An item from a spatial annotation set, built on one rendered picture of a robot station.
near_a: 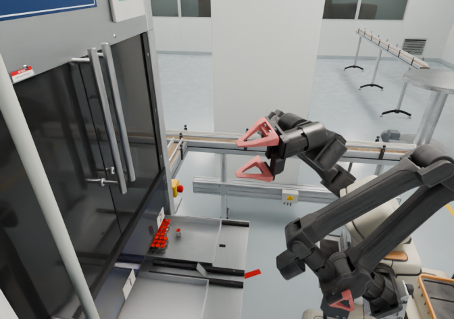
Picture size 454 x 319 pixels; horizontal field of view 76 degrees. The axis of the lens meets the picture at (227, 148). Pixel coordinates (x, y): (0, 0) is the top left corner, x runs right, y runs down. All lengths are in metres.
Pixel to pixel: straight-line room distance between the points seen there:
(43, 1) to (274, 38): 1.98
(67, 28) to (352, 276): 0.91
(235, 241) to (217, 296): 0.29
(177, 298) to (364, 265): 0.72
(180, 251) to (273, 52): 1.71
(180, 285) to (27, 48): 1.00
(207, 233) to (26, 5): 1.16
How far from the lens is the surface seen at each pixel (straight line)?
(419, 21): 9.85
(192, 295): 1.30
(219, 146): 2.14
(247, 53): 2.51
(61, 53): 0.74
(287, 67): 2.54
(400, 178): 0.80
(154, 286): 1.34
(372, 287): 0.97
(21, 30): 0.67
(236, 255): 1.41
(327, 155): 0.70
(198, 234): 1.49
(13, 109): 0.53
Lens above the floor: 1.96
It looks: 30 degrees down
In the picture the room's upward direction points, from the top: straight up
